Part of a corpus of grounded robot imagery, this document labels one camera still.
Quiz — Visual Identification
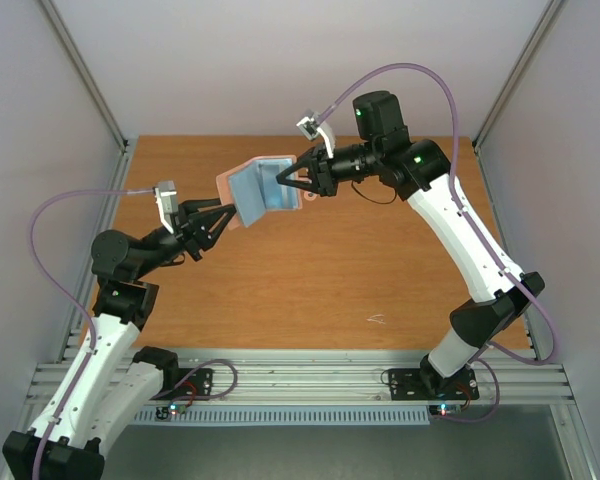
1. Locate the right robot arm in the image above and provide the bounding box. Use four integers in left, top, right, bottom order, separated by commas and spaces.
276, 91, 545, 397

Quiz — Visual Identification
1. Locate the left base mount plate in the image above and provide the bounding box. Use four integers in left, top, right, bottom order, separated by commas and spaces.
149, 368, 214, 401

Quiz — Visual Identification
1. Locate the base mount plate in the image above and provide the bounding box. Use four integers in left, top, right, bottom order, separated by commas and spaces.
149, 368, 214, 401
380, 368, 480, 401

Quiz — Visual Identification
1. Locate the left circuit board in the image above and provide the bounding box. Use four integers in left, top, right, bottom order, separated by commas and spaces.
154, 403, 188, 421

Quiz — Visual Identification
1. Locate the purple cable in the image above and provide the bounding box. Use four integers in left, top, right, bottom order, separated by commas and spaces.
315, 62, 559, 366
27, 187, 156, 480

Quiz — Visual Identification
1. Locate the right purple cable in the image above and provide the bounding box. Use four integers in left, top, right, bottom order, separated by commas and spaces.
315, 62, 559, 366

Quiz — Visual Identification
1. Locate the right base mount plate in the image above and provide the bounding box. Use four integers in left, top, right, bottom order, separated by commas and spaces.
380, 368, 480, 401

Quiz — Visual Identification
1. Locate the aluminium rail frame front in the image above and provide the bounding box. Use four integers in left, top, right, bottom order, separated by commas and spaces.
27, 348, 576, 407

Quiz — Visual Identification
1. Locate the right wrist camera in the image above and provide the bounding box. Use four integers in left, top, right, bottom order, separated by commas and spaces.
296, 110, 336, 159

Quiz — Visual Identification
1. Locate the right circuit board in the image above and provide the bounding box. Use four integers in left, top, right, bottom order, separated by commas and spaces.
429, 402, 469, 417

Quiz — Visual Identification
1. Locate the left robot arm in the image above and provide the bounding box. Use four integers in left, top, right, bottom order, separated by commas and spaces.
2, 196, 236, 479

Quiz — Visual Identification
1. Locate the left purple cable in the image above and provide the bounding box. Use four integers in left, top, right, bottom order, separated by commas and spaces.
27, 187, 156, 480

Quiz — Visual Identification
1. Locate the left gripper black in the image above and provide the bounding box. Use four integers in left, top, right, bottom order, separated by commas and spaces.
134, 196, 236, 280

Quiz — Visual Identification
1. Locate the aluminium corner post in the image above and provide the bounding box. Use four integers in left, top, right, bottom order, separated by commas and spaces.
472, 0, 567, 154
37, 0, 131, 154

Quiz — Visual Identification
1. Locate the circuit board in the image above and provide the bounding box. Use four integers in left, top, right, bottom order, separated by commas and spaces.
429, 402, 469, 417
154, 403, 188, 421

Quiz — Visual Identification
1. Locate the pink card holder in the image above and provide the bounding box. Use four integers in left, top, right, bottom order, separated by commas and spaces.
216, 155, 307, 230

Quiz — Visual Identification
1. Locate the grey slotted cable duct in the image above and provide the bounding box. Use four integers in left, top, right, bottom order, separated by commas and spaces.
131, 405, 430, 428

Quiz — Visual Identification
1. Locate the right aluminium corner post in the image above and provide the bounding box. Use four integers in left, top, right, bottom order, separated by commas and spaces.
472, 0, 567, 154

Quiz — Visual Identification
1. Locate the left aluminium corner post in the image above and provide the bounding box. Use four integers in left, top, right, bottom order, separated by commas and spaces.
37, 0, 131, 154

